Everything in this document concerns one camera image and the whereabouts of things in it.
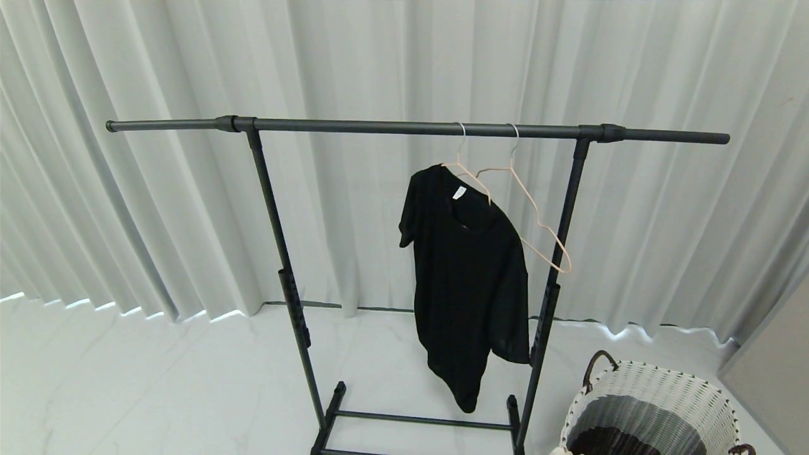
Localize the black clothes rack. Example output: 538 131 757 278
106 115 731 455

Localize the black T-shirt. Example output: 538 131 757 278
398 164 530 415

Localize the white laundry basket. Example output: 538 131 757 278
550 349 756 455

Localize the pink clothes hanger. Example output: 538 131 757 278
477 123 573 274
441 123 492 206

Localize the white curtain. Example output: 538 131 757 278
0 0 809 345

